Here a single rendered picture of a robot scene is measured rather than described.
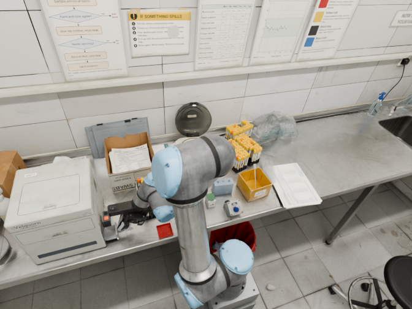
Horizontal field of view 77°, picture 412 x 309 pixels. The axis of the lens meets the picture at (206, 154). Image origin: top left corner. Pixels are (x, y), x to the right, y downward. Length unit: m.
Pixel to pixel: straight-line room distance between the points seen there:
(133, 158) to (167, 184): 0.94
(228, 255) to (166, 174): 0.41
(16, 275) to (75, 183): 0.45
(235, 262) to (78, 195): 0.62
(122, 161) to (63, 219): 0.55
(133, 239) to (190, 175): 0.73
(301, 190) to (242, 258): 0.75
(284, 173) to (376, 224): 1.49
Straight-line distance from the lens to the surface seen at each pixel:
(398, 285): 1.80
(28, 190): 1.19
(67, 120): 1.57
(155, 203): 1.00
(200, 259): 0.80
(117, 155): 1.57
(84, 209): 1.06
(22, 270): 1.38
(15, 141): 1.69
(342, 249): 2.59
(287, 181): 1.57
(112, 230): 1.29
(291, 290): 2.25
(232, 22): 1.46
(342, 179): 1.76
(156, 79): 1.42
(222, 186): 1.36
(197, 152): 0.62
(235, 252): 0.92
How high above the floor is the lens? 1.99
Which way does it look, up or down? 43 degrees down
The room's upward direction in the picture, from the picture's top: 6 degrees clockwise
